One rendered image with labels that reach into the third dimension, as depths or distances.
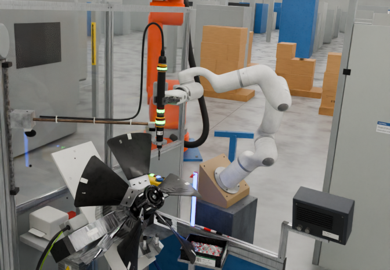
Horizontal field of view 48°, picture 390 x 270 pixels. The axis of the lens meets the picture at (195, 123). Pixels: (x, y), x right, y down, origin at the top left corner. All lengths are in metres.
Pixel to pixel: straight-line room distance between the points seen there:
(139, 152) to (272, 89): 0.71
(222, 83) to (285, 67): 9.07
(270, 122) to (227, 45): 7.72
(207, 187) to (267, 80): 0.84
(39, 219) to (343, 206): 1.51
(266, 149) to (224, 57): 7.69
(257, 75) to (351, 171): 1.71
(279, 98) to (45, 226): 1.35
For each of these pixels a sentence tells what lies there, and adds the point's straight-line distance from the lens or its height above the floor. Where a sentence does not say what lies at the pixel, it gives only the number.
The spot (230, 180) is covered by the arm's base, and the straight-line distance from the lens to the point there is 2.63.
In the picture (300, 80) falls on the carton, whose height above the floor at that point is 0.38.
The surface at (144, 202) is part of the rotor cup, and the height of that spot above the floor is 1.21.
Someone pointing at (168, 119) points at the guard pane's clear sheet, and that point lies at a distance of 3.37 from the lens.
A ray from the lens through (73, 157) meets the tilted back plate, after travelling 2.24.
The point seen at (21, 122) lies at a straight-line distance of 2.10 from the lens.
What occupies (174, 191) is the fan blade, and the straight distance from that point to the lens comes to 2.19.
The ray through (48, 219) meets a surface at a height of 0.97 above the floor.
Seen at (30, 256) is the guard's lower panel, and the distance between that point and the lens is 2.70.
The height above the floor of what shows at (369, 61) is 1.74.
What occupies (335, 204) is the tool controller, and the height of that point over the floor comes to 1.24.
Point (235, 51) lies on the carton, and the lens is 9.97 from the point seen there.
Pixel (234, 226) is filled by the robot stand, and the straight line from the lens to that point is 2.63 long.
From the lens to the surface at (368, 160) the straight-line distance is 3.57.
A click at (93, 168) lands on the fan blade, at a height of 1.38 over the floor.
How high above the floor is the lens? 2.09
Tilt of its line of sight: 15 degrees down
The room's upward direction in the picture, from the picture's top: 3 degrees clockwise
